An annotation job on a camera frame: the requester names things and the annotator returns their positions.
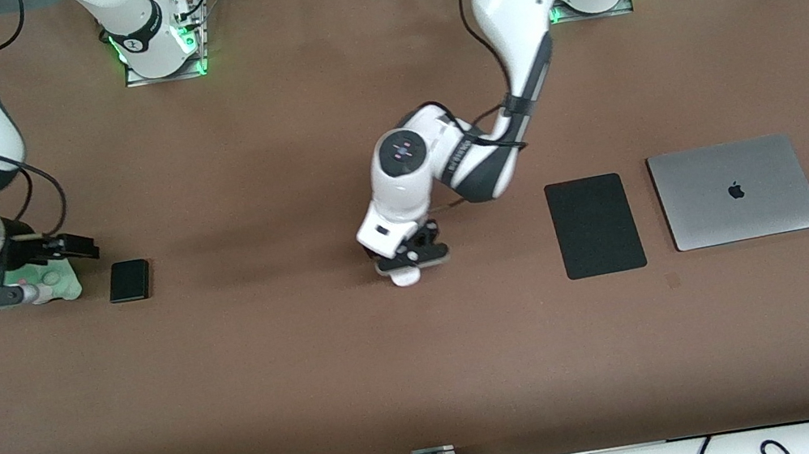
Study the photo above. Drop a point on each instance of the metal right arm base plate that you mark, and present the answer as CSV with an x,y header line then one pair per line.
x,y
166,77

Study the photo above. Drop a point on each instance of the black smartphone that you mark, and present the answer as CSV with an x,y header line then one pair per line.
x,y
130,280

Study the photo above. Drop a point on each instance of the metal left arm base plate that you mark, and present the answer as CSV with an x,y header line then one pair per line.
x,y
591,15

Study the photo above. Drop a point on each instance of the black rectangular mouse pad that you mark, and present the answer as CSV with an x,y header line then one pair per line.
x,y
595,225

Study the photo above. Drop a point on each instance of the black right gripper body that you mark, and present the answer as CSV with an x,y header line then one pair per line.
x,y
28,248

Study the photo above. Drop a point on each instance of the silver laptop with apple logo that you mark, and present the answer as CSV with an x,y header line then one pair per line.
x,y
736,192

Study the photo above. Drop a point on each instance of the white computer mouse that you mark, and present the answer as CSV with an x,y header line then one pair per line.
x,y
406,277

